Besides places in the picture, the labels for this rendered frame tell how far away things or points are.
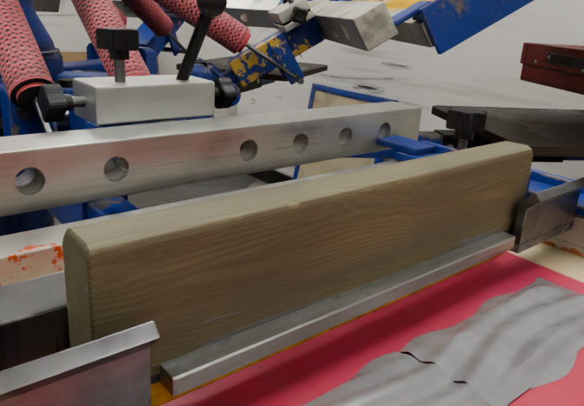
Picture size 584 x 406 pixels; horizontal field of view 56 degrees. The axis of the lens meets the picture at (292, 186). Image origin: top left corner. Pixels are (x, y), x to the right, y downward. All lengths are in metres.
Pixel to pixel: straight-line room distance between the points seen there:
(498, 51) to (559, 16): 0.28
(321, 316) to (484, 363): 0.10
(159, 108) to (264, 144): 0.11
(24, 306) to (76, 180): 0.21
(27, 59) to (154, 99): 0.20
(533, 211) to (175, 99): 0.34
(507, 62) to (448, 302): 2.19
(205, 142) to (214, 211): 0.26
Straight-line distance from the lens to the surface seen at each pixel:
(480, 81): 2.63
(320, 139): 0.61
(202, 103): 0.57
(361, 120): 0.65
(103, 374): 0.24
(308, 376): 0.33
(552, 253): 0.56
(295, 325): 0.30
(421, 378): 0.33
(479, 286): 0.46
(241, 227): 0.26
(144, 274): 0.25
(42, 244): 0.41
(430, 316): 0.41
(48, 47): 1.05
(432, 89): 2.78
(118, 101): 0.53
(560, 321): 0.43
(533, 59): 1.46
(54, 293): 0.28
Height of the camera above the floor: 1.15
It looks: 18 degrees down
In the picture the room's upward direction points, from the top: 4 degrees clockwise
